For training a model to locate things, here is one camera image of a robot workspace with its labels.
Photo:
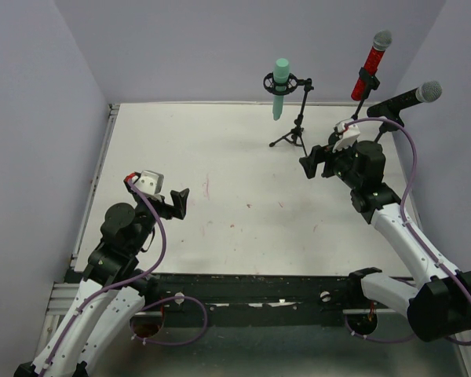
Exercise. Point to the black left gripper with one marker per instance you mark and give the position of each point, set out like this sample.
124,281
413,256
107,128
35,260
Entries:
172,208

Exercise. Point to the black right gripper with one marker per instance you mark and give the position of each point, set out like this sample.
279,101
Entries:
324,159

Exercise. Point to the tripod stand with shock mount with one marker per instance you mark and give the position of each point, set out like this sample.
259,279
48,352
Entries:
295,135

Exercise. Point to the mint green microphone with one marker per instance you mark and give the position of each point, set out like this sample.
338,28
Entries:
280,76

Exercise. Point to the round-base mic stand with clip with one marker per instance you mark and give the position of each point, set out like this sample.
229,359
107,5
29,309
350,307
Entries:
373,85

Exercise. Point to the black glitter microphone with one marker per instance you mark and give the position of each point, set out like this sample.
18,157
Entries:
427,92

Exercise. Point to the red glitter microphone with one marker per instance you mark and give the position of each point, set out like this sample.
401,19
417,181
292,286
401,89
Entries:
381,42

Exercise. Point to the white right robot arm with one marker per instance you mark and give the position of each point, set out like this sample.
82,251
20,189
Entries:
438,304

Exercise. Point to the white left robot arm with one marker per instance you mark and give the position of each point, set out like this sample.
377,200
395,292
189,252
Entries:
112,288

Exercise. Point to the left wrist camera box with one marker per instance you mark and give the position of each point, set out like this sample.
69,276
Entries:
149,182

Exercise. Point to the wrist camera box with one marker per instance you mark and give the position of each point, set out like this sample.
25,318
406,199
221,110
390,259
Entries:
345,135
149,182

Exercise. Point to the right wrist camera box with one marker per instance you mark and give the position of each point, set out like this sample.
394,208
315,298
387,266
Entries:
345,135

